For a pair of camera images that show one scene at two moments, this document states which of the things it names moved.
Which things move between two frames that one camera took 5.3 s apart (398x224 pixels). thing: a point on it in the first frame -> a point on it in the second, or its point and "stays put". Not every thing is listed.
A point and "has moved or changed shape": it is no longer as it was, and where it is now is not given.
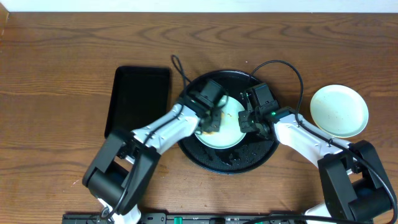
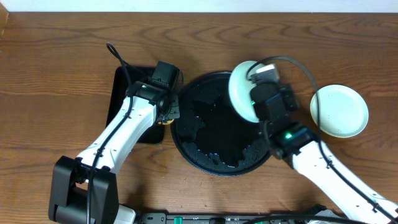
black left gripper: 213,118 -> 173,109
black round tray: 246,154 stays put
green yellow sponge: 222,119 has moved or changed shape
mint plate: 339,111 stays put
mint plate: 229,135 -> 239,91
